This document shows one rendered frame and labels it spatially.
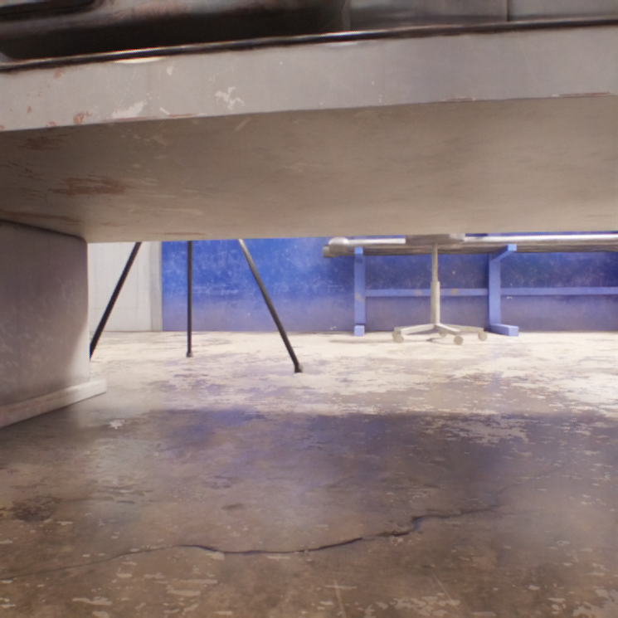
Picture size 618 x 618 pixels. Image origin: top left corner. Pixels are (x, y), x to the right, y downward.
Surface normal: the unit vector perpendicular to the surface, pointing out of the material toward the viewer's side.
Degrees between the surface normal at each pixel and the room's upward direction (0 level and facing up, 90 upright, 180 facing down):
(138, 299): 90
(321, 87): 90
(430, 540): 0
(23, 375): 90
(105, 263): 90
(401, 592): 0
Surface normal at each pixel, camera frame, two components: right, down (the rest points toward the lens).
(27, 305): 0.99, 0.00
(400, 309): -0.12, 0.01
